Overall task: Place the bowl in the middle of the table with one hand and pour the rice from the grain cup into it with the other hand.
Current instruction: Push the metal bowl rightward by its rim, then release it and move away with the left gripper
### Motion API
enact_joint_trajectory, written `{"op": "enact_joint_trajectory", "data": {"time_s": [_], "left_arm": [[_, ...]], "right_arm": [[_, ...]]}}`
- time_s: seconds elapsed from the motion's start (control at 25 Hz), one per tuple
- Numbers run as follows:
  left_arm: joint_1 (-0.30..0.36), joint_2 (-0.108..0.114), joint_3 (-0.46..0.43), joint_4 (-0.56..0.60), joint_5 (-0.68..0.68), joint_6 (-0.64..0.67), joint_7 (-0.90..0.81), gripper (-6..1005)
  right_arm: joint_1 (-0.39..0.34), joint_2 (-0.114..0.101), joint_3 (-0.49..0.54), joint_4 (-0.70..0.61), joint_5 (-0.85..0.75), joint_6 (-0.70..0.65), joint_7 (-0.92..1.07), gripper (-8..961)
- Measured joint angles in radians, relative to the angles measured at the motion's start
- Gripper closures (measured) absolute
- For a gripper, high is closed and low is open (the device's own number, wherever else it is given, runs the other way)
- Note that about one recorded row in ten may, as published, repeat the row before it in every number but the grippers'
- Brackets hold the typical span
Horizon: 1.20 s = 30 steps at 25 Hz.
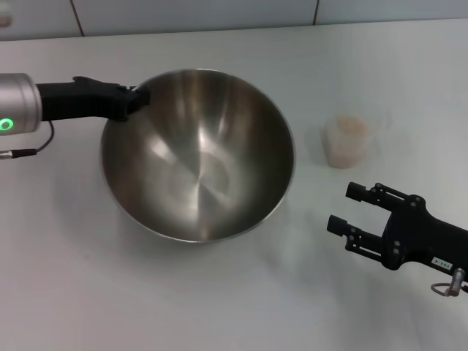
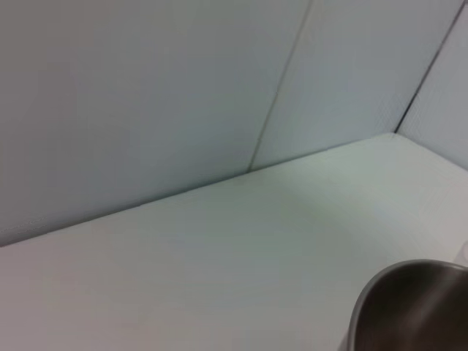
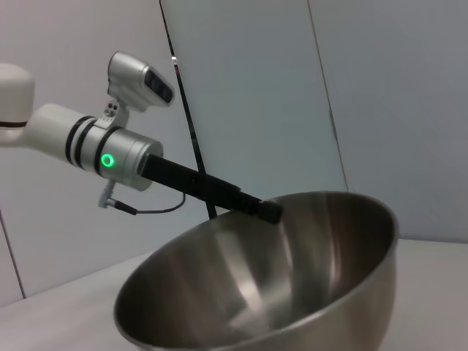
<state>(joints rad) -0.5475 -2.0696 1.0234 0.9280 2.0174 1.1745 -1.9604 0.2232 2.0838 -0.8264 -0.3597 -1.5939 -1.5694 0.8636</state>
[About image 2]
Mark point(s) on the large stainless steel bowl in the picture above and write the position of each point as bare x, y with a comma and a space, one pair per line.
413, 311

